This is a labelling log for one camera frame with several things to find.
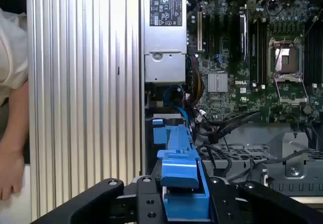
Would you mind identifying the red yellow power wire bundle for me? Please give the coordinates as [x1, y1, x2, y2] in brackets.
[191, 54, 203, 102]

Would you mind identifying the black disk wire with connector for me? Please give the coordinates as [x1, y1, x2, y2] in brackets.
[208, 111, 261, 144]

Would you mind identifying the person trunk in white shirt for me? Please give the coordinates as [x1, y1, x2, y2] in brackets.
[0, 7, 29, 140]

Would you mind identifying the CPU socket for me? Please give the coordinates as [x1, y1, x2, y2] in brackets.
[268, 36, 305, 76]

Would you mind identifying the person's hand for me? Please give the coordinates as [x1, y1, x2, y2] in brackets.
[0, 143, 26, 201]

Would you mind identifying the thin black disk wire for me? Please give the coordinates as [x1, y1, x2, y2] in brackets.
[219, 115, 261, 137]

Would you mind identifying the black PC case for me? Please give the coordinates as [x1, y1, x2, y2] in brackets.
[140, 0, 323, 204]

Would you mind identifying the hard disk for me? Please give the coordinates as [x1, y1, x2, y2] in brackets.
[152, 119, 211, 221]

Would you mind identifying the silver chipset heatsink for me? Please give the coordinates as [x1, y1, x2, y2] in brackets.
[207, 73, 228, 93]

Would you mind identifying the silver power supply unit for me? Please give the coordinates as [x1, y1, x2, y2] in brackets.
[143, 0, 187, 83]

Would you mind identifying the white expansion slot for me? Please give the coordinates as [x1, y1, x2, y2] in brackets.
[197, 11, 203, 52]

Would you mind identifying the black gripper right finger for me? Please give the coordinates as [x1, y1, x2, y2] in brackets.
[208, 177, 323, 224]

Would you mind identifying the black RAM slot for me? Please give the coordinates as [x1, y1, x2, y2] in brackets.
[251, 19, 257, 83]
[306, 31, 314, 83]

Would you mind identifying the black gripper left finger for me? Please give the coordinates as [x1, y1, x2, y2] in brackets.
[31, 175, 166, 224]

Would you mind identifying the green motherboard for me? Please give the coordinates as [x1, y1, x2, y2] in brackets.
[186, 0, 323, 124]

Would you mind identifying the thin metal locking lever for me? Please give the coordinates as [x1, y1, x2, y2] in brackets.
[274, 38, 286, 69]
[303, 15, 319, 37]

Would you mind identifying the blue data cable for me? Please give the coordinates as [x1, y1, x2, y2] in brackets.
[163, 84, 189, 124]

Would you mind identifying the grey metal disk bay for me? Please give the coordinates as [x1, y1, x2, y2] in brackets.
[199, 123, 323, 199]

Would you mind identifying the metal socket cover frame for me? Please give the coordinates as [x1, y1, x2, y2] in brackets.
[274, 74, 308, 106]

